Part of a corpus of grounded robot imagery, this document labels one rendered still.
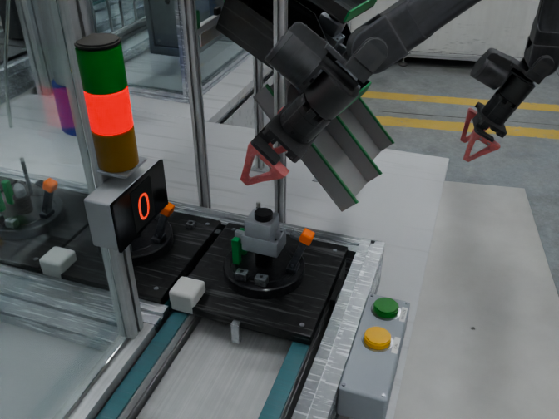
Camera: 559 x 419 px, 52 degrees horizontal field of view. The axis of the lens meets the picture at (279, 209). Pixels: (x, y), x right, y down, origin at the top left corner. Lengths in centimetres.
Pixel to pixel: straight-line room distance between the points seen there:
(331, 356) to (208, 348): 20
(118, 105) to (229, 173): 85
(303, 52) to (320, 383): 46
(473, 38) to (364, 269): 405
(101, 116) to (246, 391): 45
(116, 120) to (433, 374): 64
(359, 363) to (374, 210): 58
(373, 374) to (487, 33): 429
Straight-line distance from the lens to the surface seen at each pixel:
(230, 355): 94
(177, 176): 151
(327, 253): 104
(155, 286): 99
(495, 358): 107
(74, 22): 68
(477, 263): 126
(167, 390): 90
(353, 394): 84
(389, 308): 94
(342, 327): 93
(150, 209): 78
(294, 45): 76
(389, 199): 142
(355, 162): 121
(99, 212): 72
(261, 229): 92
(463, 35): 496
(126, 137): 71
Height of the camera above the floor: 160
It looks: 33 degrees down
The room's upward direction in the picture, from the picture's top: straight up
